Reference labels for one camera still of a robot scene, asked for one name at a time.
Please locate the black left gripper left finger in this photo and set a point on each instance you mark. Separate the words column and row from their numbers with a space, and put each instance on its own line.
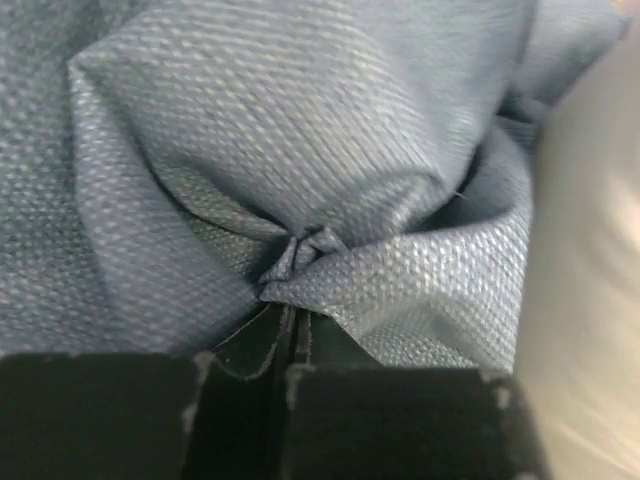
column 144, row 416

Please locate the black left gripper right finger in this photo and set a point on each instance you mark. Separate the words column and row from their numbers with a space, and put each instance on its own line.
column 347, row 420

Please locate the blue patterned pillowcase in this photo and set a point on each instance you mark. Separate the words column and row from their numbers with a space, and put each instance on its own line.
column 169, row 166

